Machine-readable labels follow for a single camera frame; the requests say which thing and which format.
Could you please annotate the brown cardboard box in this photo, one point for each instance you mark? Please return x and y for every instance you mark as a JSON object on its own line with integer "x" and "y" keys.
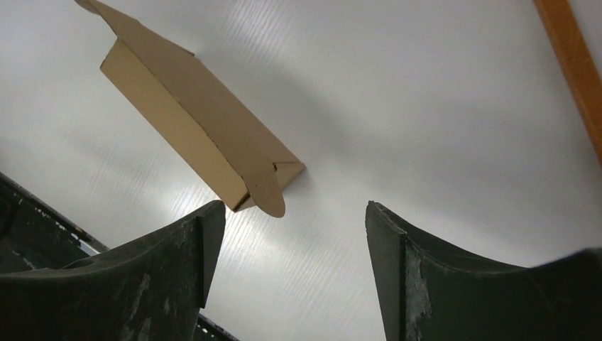
{"x": 225, "y": 144}

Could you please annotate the orange wooden rack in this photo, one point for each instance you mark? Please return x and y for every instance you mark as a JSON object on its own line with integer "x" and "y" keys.
{"x": 578, "y": 66}

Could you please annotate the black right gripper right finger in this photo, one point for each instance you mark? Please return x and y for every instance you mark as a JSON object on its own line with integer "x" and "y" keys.
{"x": 430, "y": 289}

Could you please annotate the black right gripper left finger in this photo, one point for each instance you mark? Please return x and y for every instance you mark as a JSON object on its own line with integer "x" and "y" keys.
{"x": 151, "y": 288}

